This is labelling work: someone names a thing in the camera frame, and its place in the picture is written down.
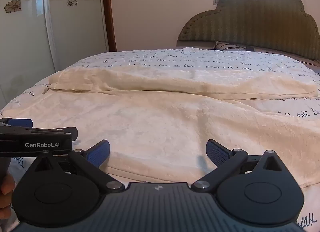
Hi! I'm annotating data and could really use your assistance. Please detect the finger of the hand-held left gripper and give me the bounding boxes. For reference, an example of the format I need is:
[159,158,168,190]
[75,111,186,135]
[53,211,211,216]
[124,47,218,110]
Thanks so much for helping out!
[0,118,34,129]
[31,126,79,146]

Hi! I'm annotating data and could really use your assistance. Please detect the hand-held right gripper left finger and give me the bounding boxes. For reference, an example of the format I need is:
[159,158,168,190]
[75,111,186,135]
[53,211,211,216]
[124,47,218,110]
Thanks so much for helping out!
[31,140,125,194]

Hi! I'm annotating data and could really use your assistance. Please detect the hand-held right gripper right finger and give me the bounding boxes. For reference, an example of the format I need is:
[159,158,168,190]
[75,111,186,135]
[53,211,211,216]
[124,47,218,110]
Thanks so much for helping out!
[191,139,286,193]

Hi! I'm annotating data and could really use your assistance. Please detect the person's left hand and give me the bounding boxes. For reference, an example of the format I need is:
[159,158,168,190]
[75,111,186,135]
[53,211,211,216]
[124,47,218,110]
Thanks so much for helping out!
[0,172,16,220]

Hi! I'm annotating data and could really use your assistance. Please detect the floral wardrobe door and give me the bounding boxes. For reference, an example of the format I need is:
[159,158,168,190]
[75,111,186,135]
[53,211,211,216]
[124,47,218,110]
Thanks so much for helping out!
[0,0,110,113]

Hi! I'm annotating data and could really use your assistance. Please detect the white script printed blanket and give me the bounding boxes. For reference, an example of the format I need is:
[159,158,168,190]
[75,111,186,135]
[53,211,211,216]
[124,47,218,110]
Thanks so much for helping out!
[0,47,320,232]

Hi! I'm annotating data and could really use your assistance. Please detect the patterned pillow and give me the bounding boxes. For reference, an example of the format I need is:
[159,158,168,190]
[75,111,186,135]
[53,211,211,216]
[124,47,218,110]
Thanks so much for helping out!
[215,41,250,51]

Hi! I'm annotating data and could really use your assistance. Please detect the green padded headboard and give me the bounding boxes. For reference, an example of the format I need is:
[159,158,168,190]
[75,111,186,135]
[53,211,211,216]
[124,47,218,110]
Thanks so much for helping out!
[177,0,320,60]

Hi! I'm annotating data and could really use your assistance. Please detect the brown wooden door frame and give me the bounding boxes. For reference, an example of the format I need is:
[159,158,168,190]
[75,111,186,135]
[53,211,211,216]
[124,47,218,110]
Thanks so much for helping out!
[101,0,117,52]

